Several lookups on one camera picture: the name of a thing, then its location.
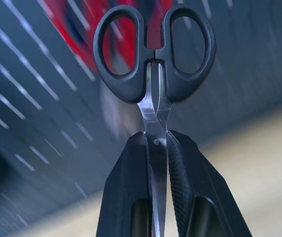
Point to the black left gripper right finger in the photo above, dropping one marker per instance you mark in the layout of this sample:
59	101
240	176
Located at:
200	177

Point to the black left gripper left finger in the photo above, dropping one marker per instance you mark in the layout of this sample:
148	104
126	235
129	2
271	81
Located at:
123	187

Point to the grey metal pegboard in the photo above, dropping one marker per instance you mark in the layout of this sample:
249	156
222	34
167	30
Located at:
45	103

